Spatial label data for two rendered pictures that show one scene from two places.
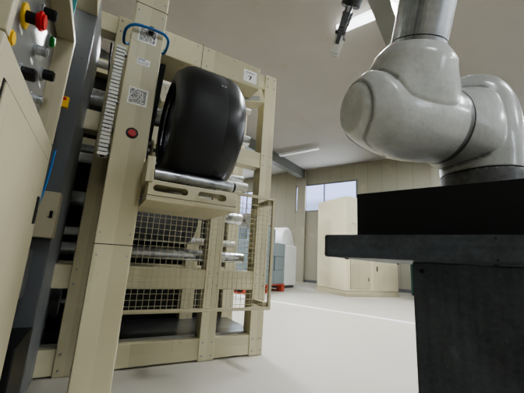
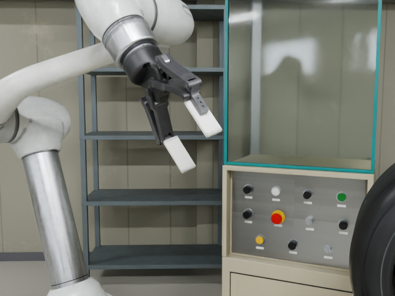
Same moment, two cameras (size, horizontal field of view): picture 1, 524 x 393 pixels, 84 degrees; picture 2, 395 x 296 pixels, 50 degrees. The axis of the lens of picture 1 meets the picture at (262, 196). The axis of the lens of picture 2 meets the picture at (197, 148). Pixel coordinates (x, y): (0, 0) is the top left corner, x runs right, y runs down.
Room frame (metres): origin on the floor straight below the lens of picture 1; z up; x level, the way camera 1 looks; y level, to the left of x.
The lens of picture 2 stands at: (1.61, -0.70, 1.52)
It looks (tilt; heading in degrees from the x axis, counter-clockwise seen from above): 6 degrees down; 142
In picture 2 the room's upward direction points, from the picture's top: straight up
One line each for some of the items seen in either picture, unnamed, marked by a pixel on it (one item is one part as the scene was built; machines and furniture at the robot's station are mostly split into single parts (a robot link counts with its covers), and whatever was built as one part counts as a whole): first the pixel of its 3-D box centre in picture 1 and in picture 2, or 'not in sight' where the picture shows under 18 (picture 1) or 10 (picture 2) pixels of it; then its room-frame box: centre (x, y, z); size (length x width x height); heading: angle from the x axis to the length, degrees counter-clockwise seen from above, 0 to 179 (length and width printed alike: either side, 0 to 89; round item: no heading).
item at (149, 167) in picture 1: (143, 179); not in sight; (1.21, 0.51, 0.90); 0.40 x 0.03 x 0.10; 29
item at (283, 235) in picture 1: (278, 256); not in sight; (7.23, -0.49, 0.70); 0.73 x 0.60 x 1.39; 143
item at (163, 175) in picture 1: (195, 180); not in sight; (1.17, 0.28, 0.90); 0.35 x 0.05 x 0.05; 119
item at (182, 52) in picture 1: (207, 72); not in sight; (1.61, 0.38, 1.71); 0.61 x 0.25 x 0.15; 119
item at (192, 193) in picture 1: (192, 196); not in sight; (1.17, 0.28, 0.83); 0.36 x 0.09 x 0.06; 119
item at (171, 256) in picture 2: not in sight; (156, 147); (-1.45, 1.23, 1.13); 1.18 x 0.50 x 2.26; 54
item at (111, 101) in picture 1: (113, 100); not in sight; (1.09, 0.62, 1.19); 0.05 x 0.04 x 0.48; 29
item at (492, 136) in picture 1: (472, 127); not in sight; (0.59, -0.45, 0.91); 0.18 x 0.16 x 0.22; 106
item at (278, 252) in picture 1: (252, 258); not in sight; (5.98, 0.12, 0.61); 1.22 x 0.81 x 1.22; 145
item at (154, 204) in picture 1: (182, 209); not in sight; (1.29, 0.35, 0.80); 0.37 x 0.36 x 0.02; 29
